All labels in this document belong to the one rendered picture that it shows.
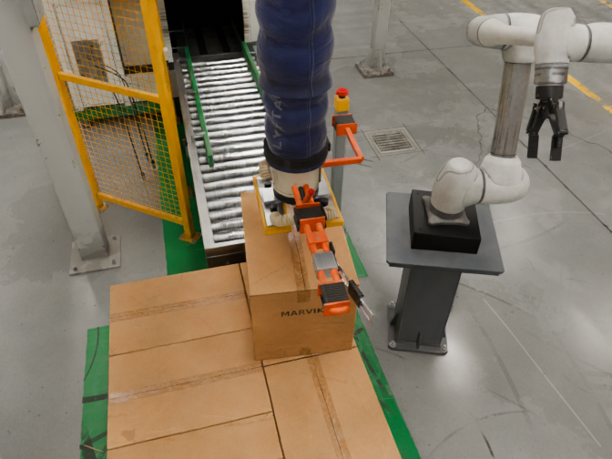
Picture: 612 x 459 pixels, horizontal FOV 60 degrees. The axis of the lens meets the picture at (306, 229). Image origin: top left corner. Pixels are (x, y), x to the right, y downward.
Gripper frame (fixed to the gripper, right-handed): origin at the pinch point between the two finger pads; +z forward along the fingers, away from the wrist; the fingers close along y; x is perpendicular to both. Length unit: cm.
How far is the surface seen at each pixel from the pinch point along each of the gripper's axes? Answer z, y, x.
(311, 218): 21, -12, -68
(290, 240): 36, -49, -74
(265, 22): -36, -1, -83
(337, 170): 18, -158, -42
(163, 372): 88, -43, -124
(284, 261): 42, -39, -76
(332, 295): 38, 16, -65
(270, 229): 27, -28, -82
